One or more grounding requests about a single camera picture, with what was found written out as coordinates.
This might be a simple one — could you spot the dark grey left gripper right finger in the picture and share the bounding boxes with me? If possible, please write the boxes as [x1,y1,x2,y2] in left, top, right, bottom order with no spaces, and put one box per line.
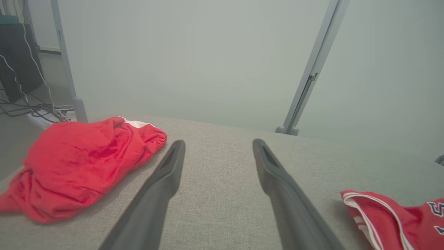
[252,139,346,250]

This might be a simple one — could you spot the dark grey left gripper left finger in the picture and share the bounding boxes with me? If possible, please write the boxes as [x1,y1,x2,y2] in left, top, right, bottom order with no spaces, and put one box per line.
[99,140,186,250]

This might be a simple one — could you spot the red shorts with white stripes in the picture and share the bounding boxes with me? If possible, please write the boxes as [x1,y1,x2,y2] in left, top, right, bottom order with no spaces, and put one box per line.
[0,116,168,224]

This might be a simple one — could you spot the red Bulls 23 jersey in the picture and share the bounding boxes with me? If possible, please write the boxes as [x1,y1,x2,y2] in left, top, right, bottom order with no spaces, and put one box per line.
[341,190,444,250]

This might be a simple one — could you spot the white power strip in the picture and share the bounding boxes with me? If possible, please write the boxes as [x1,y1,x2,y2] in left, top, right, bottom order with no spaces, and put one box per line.
[27,108,75,130]

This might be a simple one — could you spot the black equipment cabinet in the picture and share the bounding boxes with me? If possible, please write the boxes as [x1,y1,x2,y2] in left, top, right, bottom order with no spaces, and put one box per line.
[0,15,45,103]

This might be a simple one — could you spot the black floor cable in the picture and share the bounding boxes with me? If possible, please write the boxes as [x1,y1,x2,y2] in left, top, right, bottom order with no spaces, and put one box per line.
[0,99,75,118]

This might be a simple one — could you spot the grey partition end post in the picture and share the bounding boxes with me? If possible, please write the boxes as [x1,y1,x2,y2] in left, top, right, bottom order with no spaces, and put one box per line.
[50,0,88,123]

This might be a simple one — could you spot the white cable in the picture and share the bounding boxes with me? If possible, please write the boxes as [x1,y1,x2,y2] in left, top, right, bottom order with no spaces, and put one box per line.
[14,0,70,120]

